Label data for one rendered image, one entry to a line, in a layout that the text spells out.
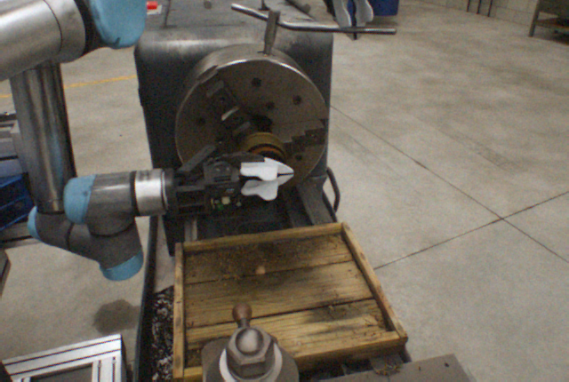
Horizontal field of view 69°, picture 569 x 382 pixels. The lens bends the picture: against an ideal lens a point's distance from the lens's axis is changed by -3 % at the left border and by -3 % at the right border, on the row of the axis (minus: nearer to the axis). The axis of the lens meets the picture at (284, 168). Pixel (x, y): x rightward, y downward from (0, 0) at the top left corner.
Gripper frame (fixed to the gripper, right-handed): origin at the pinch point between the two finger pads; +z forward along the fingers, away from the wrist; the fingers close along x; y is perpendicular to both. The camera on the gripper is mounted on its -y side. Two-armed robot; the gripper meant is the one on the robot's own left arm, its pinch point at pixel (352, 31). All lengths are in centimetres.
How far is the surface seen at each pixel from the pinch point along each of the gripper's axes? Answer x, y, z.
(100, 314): -106, -64, 109
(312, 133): -10.6, -0.8, 17.8
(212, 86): -26.5, -4.0, 4.0
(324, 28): -4.8, -1.0, -1.6
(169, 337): -55, 2, 59
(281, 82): -13.8, -4.8, 7.2
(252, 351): -27, 52, 5
